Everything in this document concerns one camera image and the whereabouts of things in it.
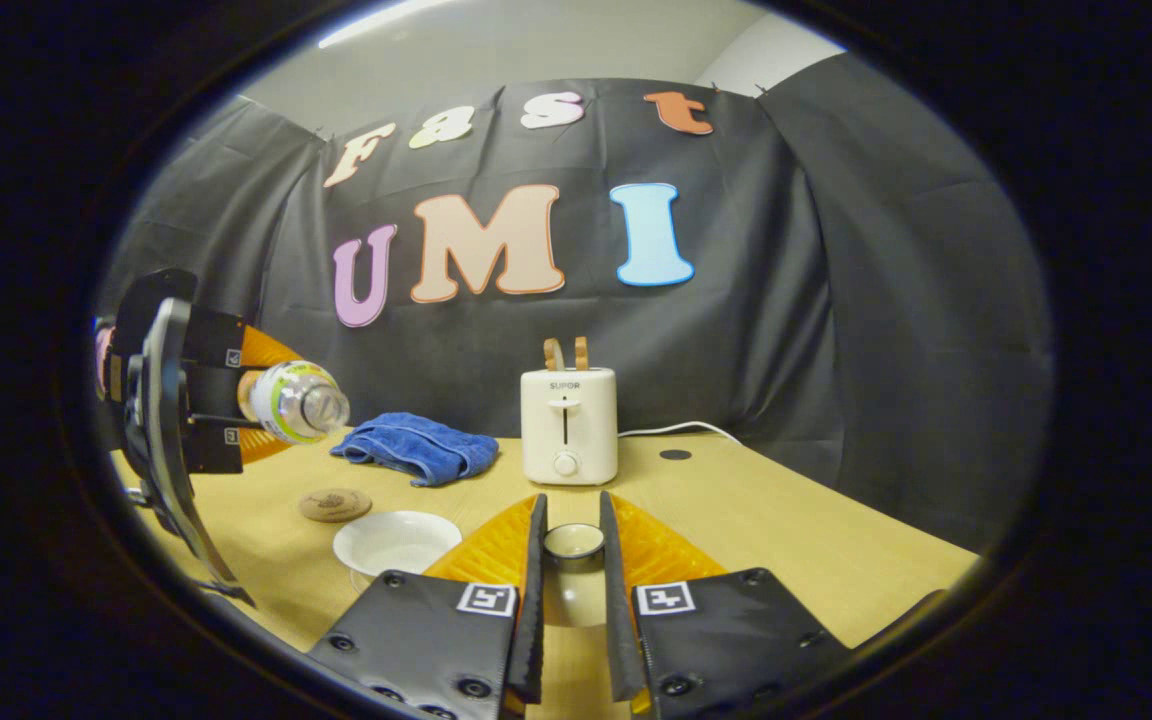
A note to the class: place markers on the white teacup lid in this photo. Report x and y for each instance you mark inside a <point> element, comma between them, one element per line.
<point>574,585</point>

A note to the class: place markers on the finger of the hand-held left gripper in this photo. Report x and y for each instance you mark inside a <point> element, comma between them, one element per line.
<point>216,340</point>
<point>211,448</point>

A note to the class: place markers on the toasted bread slice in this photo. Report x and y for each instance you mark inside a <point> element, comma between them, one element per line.
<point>581,353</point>
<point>554,355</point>

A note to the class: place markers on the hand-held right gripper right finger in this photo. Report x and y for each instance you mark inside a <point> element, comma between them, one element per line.
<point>618,640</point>

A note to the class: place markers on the black backdrop cloth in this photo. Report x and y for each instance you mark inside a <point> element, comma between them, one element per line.
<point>836,300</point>

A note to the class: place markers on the blue towel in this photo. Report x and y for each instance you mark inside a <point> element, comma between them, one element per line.
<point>421,445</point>

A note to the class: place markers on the white toaster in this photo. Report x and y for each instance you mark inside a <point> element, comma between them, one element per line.
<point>569,430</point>

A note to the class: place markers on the clear plastic water bottle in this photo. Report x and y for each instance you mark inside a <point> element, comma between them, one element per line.
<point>301,400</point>

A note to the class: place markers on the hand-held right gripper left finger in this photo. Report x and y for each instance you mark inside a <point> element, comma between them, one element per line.
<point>531,640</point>

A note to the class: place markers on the round cork coaster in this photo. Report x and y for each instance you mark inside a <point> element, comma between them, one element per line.
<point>335,504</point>

